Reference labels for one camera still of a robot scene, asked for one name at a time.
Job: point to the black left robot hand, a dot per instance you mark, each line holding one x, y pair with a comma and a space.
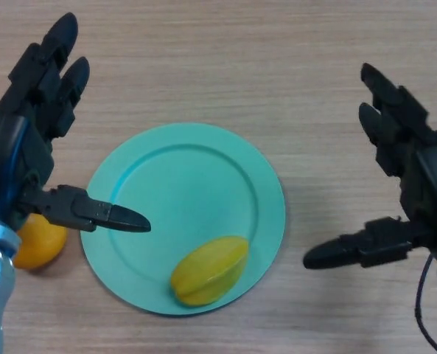
19, 147

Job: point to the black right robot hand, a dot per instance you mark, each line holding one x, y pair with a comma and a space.
424, 177

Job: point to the yellow starfruit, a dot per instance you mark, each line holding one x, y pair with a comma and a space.
207, 273

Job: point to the green round plate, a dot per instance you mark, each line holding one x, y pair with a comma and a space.
174, 191

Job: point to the orange fruit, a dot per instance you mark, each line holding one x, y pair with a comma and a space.
41, 247

